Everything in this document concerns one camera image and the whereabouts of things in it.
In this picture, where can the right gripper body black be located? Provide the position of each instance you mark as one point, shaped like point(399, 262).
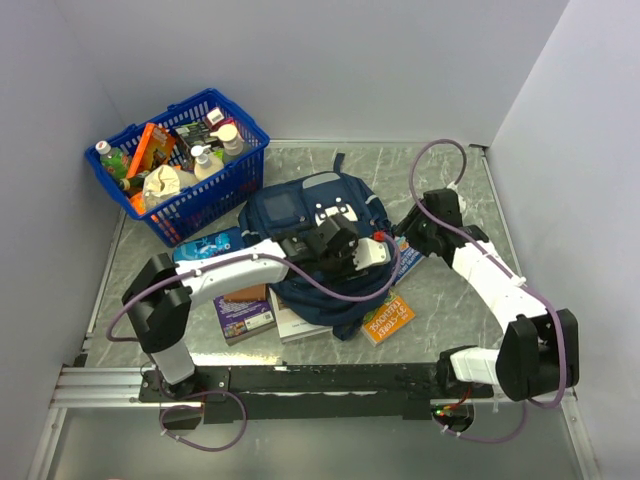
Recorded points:
point(417, 231)

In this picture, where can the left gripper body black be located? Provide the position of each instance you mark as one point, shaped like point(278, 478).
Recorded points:
point(341, 265)

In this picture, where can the navy blue student backpack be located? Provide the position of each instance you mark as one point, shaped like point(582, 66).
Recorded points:
point(338, 300)

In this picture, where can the brown leather wallet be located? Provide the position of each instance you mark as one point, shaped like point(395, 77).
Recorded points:
point(250, 294)

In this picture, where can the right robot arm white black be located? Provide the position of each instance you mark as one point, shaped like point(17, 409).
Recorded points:
point(539, 351)

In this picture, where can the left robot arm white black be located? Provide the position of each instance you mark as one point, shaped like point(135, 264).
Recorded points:
point(159, 301)

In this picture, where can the beige crumpled bag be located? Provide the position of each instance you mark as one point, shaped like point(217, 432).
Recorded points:
point(164, 183)

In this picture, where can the blue paperback book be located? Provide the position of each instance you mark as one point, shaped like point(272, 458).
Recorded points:
point(408, 259)

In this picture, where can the orange treehouse paperback book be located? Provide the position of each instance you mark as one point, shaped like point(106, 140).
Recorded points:
point(383, 322)

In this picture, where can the white coffee cover book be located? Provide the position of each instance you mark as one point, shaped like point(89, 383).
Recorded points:
point(290, 326)

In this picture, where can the blue monster pencil case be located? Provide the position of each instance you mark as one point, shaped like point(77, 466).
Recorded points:
point(224, 241)

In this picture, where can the purple paperback book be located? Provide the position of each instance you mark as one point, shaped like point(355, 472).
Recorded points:
point(240, 321)

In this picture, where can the white pump lotion bottle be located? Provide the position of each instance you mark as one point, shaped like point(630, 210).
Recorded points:
point(206, 163)

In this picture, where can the beige cap bottle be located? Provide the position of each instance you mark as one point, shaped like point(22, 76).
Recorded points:
point(232, 142)

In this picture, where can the blue plastic shopping basket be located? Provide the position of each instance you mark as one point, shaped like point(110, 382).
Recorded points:
point(196, 207)

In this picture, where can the black green box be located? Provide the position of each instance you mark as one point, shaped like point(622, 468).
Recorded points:
point(191, 134)

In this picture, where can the small red white box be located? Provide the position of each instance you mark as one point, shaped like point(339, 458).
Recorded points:
point(214, 117)

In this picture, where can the orange snack box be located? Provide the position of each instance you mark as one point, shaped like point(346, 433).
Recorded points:
point(154, 149)

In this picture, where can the green soda bottle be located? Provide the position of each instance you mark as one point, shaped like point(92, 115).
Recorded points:
point(113, 159)

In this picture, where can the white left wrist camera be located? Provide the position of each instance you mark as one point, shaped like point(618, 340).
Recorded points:
point(370, 253)

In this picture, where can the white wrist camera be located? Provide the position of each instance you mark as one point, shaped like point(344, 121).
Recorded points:
point(461, 200)
point(370, 253)

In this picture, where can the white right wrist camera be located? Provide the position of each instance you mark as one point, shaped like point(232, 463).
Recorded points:
point(461, 200)

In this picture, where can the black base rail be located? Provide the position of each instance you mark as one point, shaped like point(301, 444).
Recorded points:
point(232, 393)

